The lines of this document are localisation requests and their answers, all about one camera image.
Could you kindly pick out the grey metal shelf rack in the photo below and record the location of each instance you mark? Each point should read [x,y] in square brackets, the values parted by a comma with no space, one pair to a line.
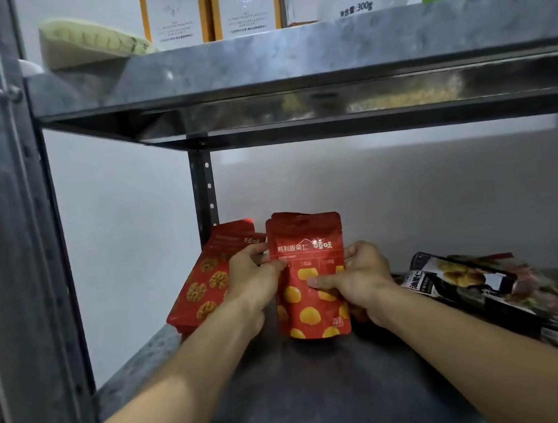
[292,58]

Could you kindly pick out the red chestnut snack pouch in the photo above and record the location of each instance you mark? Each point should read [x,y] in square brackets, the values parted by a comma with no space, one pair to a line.
[292,215]
[307,245]

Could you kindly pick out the person's left hand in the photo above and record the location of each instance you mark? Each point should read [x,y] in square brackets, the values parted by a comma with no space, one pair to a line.
[251,281]

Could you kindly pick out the dark red snack packet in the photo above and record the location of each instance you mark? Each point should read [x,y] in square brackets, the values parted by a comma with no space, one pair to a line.
[556,299]

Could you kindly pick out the person's left thumb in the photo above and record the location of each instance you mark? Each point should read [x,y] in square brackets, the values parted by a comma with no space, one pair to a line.
[271,268]

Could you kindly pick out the red walnut snack pouch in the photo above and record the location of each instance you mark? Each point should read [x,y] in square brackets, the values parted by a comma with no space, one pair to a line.
[202,286]

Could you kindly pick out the orange-edged white box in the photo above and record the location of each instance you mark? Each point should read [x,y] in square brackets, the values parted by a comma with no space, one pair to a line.
[173,13]
[246,4]

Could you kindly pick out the person's right thumb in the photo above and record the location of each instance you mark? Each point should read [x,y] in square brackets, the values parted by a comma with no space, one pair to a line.
[327,281]

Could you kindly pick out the black snack packet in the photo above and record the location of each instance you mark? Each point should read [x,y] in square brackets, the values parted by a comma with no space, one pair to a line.
[470,278]

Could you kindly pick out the person's left forearm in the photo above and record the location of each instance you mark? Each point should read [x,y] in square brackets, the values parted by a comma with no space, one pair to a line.
[164,395]

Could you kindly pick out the person's right hand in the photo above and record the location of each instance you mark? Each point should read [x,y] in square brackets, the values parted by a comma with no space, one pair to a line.
[360,277]

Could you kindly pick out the person's right forearm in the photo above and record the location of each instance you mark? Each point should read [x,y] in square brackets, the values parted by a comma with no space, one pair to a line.
[488,356]

